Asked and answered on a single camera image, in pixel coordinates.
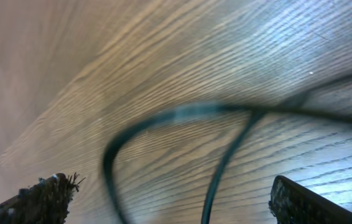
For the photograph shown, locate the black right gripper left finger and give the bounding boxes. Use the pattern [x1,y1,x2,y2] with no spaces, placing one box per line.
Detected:
[0,173,81,224]

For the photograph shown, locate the black usb cable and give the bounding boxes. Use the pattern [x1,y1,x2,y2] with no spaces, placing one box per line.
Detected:
[101,63,352,224]

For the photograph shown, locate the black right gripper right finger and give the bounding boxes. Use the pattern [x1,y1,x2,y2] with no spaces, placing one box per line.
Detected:
[269,175,352,224]

